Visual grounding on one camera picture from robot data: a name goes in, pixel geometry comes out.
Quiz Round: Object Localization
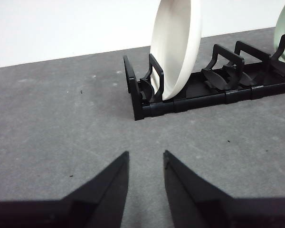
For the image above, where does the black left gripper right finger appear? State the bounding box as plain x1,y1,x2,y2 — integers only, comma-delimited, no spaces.
163,149,285,228

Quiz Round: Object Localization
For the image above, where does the black plate rack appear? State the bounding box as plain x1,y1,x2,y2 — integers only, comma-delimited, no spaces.
123,34,285,121

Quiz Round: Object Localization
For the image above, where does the white plate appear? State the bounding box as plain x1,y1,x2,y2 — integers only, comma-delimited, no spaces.
150,0,202,101

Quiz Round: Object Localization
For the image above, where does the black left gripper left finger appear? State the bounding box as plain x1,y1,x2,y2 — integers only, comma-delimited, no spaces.
0,151,130,228

